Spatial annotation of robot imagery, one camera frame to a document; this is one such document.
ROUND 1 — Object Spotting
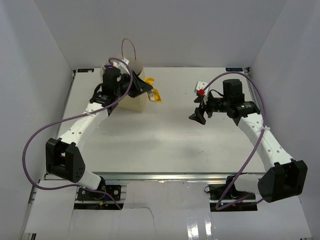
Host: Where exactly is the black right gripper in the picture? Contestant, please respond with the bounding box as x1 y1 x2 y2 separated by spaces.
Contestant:
188 91 230 125

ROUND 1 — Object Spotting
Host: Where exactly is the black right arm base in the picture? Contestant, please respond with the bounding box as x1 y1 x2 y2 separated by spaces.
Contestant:
204 176 258 213

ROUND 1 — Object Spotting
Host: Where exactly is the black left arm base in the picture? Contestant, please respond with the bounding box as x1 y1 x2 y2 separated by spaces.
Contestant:
76 184 122 205

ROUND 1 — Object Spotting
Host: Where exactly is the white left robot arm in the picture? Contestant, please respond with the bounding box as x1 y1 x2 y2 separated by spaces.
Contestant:
45 65 155 200

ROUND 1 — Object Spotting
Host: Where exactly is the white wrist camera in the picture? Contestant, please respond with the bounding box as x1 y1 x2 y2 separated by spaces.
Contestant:
194 81 210 103
111 58 130 75

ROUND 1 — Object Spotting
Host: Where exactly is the brown paper bag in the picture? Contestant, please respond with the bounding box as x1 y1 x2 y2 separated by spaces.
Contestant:
96 38 147 112

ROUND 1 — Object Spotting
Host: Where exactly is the yellow snack bar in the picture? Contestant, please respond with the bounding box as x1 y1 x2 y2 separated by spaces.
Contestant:
144 78 162 103

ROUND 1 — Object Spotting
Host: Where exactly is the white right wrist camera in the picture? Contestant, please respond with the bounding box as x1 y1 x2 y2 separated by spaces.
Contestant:
194 81 210 103

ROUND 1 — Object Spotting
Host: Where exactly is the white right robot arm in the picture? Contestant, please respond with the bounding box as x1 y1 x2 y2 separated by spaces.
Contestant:
189 79 308 203

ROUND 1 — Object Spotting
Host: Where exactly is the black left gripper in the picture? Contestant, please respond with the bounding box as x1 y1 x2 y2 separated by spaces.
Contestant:
115 71 154 99

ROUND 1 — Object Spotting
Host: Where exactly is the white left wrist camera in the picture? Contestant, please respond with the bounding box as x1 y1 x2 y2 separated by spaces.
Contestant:
111 58 130 75

